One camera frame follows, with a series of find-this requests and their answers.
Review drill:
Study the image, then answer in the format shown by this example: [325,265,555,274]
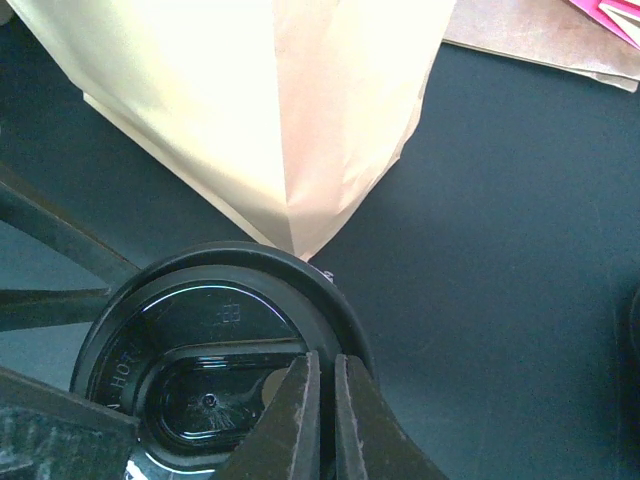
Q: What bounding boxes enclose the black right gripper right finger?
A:
[334,354,446,479]

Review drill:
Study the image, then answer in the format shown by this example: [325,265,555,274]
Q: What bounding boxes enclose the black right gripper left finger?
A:
[215,351,320,479]

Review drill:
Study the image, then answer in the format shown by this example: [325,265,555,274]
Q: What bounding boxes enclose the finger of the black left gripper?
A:
[1,165,139,331]
[1,368,138,479]

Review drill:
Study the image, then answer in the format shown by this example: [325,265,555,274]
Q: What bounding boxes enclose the orange paper bag white handles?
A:
[12,1,454,260]

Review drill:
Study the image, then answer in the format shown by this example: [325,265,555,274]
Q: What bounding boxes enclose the brown flat paper bag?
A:
[443,0,639,92]

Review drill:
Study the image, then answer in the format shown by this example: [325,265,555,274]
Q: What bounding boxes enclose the cakes printed paper bag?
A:
[570,0,639,49]

